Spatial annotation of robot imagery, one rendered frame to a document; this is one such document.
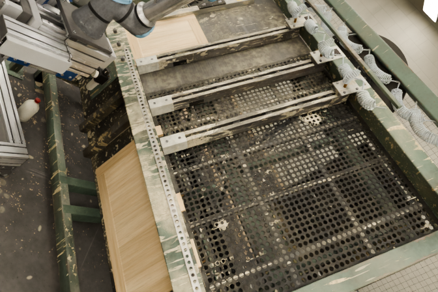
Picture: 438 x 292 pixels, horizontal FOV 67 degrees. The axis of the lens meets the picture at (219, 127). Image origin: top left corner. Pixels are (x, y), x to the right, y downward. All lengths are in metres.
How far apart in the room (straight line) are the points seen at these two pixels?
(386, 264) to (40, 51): 1.60
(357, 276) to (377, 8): 6.25
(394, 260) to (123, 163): 1.51
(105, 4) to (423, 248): 1.68
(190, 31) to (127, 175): 1.02
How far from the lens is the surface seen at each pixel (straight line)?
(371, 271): 1.58
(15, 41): 1.41
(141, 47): 2.23
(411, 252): 1.68
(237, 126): 1.71
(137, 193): 1.98
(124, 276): 1.99
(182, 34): 2.29
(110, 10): 1.55
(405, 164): 1.87
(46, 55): 1.46
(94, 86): 2.11
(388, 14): 7.28
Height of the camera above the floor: 1.70
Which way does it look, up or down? 18 degrees down
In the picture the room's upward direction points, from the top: 54 degrees clockwise
